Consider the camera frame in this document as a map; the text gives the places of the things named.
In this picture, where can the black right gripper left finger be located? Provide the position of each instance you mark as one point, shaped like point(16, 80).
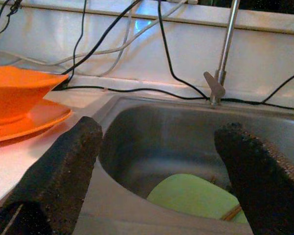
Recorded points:
point(56, 176)

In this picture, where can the grey wall rail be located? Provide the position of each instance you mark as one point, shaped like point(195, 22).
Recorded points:
point(201, 22)

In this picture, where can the light green plate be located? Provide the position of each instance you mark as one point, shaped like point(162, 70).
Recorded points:
point(193, 195)

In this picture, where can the orange bowl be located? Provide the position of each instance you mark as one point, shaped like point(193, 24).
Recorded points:
point(14, 93)

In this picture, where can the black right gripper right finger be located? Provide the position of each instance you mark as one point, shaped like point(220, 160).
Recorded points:
point(259, 186)

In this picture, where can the stainless steel sink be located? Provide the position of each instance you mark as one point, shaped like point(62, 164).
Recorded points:
point(161, 137)

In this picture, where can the wooden chopstick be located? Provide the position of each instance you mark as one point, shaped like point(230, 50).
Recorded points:
point(231, 212)

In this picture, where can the orange plate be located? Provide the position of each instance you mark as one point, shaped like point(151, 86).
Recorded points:
point(46, 117)

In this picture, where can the steel faucet with lever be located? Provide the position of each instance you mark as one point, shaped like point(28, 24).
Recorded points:
point(219, 88)

